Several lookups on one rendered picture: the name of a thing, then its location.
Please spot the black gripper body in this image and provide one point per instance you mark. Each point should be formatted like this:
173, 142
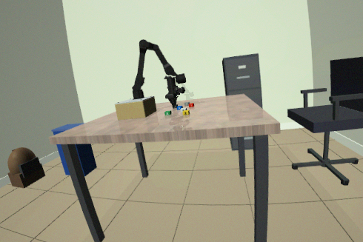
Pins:
171, 93

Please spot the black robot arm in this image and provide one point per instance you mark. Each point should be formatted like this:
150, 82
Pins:
139, 82

